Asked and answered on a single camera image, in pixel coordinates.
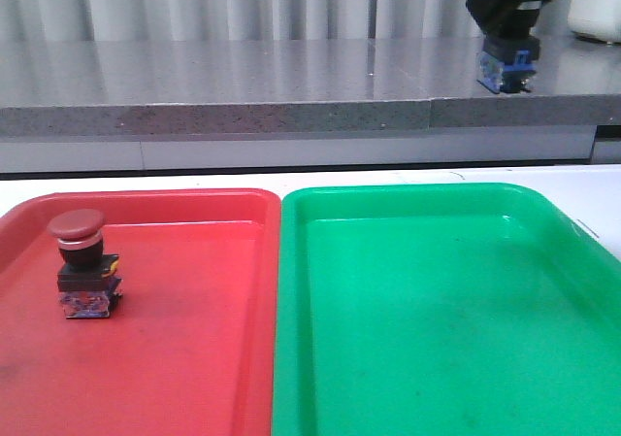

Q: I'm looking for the green mushroom push button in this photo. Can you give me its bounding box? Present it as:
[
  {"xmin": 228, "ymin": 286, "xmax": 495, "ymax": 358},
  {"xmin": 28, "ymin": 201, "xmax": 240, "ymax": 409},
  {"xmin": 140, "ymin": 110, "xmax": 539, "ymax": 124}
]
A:
[{"xmin": 477, "ymin": 1, "xmax": 542, "ymax": 94}]

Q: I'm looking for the red mushroom push button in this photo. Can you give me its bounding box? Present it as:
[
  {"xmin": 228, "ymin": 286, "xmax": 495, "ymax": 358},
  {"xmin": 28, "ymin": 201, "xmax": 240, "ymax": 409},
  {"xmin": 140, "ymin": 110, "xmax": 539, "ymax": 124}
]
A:
[{"xmin": 48, "ymin": 209, "xmax": 122, "ymax": 319}]

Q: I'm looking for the white container on counter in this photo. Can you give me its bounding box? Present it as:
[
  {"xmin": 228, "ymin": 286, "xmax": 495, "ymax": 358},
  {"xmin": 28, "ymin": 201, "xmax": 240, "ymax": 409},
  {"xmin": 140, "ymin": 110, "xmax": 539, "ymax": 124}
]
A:
[{"xmin": 568, "ymin": 0, "xmax": 620, "ymax": 44}]

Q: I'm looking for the green plastic tray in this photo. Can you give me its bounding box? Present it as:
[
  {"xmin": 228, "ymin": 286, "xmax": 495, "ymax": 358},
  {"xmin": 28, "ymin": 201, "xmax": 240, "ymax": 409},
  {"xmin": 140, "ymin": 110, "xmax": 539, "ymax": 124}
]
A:
[{"xmin": 272, "ymin": 184, "xmax": 620, "ymax": 435}]

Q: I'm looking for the grey stone counter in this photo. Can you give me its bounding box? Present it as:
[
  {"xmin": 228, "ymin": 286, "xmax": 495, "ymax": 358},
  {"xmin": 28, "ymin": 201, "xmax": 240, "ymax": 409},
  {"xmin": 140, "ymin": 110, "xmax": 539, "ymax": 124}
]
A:
[{"xmin": 1, "ymin": 37, "xmax": 620, "ymax": 140}]

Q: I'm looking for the red plastic tray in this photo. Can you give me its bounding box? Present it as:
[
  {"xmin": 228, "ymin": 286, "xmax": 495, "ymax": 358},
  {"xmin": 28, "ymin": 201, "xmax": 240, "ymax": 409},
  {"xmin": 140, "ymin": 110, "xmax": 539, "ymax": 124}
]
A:
[{"xmin": 1, "ymin": 189, "xmax": 280, "ymax": 435}]

